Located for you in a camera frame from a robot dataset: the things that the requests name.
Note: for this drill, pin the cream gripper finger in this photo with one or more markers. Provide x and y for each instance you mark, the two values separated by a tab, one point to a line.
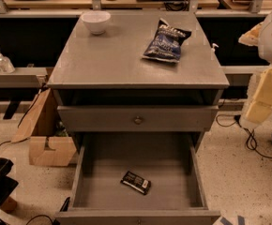
254	114
251	38

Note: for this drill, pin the black rxbar chocolate bar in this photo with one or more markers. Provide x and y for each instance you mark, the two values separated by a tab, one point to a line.
136	182

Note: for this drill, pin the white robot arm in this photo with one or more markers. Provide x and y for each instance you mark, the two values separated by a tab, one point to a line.
264	48

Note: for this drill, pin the closed grey top drawer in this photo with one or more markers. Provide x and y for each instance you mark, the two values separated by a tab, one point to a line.
121	118

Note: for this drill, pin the round metal drawer knob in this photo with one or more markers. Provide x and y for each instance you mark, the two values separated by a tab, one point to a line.
138	120

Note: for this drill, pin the grey wooden drawer cabinet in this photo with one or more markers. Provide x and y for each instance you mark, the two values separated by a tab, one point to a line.
110	69

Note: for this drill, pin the open grey middle drawer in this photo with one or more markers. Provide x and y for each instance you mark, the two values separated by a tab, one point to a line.
166	159

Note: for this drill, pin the black power adapter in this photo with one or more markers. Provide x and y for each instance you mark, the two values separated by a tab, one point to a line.
237	119

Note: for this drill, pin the small white pump bottle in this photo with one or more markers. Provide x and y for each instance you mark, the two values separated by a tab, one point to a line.
214	47

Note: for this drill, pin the blue chip bag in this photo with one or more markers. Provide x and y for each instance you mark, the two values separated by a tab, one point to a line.
166	44

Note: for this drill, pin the white ceramic bowl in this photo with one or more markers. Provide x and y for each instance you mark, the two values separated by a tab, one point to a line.
96	21

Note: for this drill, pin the brown cardboard box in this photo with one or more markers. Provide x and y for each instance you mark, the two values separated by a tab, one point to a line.
48	145

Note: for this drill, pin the clear sanitizer bottle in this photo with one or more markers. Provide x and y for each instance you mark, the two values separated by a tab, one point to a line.
5	64

